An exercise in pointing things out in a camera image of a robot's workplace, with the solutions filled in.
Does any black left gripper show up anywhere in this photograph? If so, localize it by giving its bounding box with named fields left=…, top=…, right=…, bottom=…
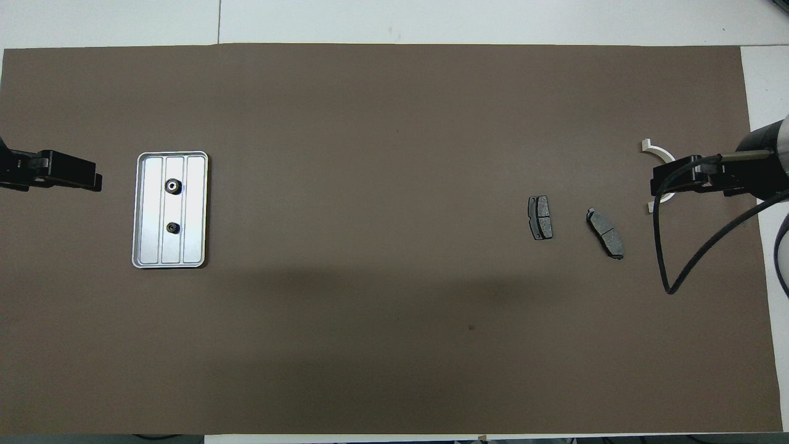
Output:
left=0, top=137, right=103, bottom=192

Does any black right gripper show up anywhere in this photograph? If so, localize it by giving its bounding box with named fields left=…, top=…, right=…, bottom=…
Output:
left=652, top=154, right=751, bottom=199

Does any silver metal tray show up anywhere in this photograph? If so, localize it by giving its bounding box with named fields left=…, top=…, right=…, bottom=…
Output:
left=131, top=151, right=210, bottom=269

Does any long grey brake pad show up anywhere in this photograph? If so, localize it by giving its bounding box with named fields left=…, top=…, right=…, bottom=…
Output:
left=586, top=208, right=625, bottom=260

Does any short grey brake pad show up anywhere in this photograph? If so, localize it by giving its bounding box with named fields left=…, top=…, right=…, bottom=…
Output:
left=528, top=195, right=554, bottom=241

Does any large brown table mat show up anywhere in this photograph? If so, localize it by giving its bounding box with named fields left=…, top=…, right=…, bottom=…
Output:
left=0, top=43, right=783, bottom=435

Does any white curved plastic bracket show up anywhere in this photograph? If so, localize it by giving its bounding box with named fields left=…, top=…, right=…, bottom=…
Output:
left=641, top=140, right=679, bottom=213

